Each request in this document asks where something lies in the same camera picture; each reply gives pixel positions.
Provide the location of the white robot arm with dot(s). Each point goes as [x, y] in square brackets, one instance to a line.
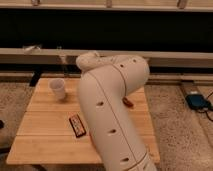
[105, 81]

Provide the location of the red chip bag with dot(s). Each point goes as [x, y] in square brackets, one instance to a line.
[127, 102]

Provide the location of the dark chocolate bar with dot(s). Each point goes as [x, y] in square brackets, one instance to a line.
[77, 126]

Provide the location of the white plastic cup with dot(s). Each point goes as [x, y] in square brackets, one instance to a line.
[57, 86]

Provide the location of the wooden table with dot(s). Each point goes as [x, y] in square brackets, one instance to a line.
[45, 135]

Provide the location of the grey wall rail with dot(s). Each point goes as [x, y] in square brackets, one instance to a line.
[155, 58]

